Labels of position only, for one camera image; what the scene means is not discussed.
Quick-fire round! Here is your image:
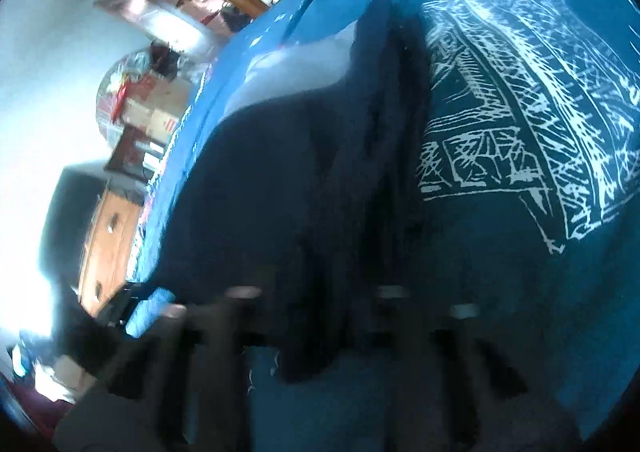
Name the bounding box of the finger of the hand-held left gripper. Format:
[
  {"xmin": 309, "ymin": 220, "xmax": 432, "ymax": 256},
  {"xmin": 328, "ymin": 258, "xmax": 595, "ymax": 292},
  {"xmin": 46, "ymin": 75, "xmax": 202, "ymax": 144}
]
[{"xmin": 97, "ymin": 281, "xmax": 151, "ymax": 330}]

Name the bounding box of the small cardboard box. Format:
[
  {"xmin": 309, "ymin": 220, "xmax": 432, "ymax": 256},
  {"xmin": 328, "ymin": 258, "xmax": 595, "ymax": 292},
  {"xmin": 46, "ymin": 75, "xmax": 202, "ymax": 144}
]
[{"xmin": 127, "ymin": 72, "xmax": 193, "ymax": 108}]

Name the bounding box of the wooden dresser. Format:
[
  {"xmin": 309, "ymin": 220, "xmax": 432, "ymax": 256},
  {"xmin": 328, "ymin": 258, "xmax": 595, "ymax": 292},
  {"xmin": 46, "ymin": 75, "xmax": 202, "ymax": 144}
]
[{"xmin": 79, "ymin": 186, "xmax": 147, "ymax": 317}]

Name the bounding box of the black television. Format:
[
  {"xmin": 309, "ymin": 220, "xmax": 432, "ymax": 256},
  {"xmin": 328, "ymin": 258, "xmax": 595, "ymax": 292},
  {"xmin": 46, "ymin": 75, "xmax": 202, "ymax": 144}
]
[{"xmin": 44, "ymin": 166, "xmax": 107, "ymax": 285}]

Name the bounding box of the blue printed blanket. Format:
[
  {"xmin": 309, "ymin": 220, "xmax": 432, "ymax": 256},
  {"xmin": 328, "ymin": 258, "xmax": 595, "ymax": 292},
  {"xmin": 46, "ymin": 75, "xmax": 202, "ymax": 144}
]
[{"xmin": 122, "ymin": 0, "xmax": 640, "ymax": 452}]

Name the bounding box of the large cardboard box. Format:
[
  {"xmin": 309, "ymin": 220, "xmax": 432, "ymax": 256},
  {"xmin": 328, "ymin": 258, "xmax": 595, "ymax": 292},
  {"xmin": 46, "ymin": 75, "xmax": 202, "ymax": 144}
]
[{"xmin": 117, "ymin": 100, "xmax": 183, "ymax": 140}]

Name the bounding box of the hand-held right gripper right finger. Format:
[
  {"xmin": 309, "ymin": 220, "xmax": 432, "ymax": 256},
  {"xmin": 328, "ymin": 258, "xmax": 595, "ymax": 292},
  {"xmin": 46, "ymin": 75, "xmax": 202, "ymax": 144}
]
[{"xmin": 370, "ymin": 285, "xmax": 531, "ymax": 452}]

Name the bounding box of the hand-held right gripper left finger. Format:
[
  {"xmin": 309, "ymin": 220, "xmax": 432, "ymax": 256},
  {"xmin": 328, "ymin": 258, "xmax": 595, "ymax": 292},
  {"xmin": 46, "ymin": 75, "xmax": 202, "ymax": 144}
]
[{"xmin": 150, "ymin": 285, "xmax": 266, "ymax": 452}]

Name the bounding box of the dark wooden chair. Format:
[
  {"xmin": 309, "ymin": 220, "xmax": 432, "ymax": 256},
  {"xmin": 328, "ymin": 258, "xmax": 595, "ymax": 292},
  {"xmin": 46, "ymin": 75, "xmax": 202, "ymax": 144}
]
[{"xmin": 104, "ymin": 126, "xmax": 168, "ymax": 183}]

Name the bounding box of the dark blue denim shirt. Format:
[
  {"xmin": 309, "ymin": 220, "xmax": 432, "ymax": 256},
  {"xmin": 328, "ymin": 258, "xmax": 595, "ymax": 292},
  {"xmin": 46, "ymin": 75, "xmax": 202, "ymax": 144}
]
[{"xmin": 150, "ymin": 0, "xmax": 437, "ymax": 385}]

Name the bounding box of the round folding tabletop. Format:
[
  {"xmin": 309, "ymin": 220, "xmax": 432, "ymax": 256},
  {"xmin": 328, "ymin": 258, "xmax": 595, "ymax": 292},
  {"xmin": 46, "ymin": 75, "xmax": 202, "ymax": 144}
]
[{"xmin": 95, "ymin": 48, "xmax": 156, "ymax": 143}]

